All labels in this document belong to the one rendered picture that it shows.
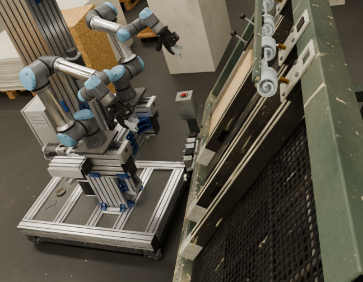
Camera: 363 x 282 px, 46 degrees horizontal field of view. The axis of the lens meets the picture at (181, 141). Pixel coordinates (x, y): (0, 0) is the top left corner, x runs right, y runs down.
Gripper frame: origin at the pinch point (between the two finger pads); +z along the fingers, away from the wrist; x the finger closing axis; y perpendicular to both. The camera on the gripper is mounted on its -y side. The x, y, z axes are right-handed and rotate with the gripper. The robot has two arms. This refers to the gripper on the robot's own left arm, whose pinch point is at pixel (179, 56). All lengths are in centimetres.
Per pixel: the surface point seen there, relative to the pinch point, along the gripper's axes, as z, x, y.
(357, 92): 98, 39, 62
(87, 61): -26, 87, -150
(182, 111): 38, 12, -40
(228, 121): 33, -45, 29
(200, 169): 50, -54, -3
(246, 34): 20.1, 29.2, 29.5
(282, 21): 4, -38, 82
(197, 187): 51, -68, -1
